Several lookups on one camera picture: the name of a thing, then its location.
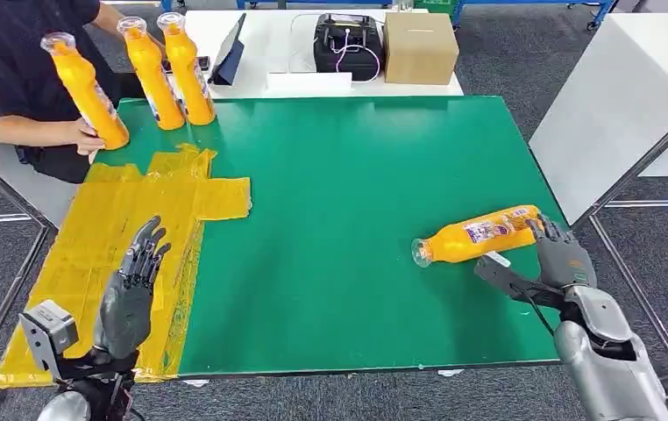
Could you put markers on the white side table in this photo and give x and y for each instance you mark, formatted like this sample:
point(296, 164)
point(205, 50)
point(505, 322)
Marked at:
point(607, 104)

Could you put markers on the brown cardboard box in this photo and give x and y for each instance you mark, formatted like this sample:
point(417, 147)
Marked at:
point(421, 49)

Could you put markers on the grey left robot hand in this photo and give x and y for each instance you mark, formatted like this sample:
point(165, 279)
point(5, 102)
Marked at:
point(125, 314)

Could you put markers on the flat white box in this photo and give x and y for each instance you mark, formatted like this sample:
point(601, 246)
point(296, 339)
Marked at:
point(311, 84)

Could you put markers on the green plastic crate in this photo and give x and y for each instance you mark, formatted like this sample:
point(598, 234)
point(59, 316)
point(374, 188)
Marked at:
point(435, 6)

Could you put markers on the green table mat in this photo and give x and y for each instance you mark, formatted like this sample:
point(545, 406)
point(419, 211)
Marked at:
point(340, 203)

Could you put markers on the dark tablet with cover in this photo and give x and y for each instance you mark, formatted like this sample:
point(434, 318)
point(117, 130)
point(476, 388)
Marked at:
point(229, 55)

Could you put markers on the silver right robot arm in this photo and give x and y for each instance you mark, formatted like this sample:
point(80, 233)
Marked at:
point(613, 366)

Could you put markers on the clear plastic container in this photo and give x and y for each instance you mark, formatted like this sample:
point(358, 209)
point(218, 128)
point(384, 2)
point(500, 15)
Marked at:
point(405, 4)

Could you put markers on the black carry case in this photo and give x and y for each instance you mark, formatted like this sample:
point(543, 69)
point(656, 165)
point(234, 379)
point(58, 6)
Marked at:
point(334, 43)

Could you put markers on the yellow sheet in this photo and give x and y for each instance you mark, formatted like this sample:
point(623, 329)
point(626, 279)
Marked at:
point(96, 244)

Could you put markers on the person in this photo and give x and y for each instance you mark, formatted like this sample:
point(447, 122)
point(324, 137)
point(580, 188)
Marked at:
point(3, 58)

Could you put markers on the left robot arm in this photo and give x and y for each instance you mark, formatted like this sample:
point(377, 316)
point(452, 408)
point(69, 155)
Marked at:
point(96, 389)

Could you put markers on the black smartphone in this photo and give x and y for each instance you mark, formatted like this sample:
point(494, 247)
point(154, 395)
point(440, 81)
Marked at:
point(203, 61)

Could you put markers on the white desk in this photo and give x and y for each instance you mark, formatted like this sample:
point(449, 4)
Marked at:
point(276, 40)

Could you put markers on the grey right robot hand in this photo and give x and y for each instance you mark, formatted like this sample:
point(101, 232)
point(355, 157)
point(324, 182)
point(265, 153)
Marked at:
point(566, 261)

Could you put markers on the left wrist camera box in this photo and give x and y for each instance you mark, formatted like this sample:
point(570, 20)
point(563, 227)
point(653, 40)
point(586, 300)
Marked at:
point(49, 331)

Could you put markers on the orange drink bottle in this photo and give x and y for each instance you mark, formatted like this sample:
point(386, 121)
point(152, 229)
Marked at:
point(87, 93)
point(165, 81)
point(462, 244)
point(191, 75)

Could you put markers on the person's right hand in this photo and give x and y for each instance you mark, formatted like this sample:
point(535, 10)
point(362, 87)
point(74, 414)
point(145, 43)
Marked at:
point(83, 136)

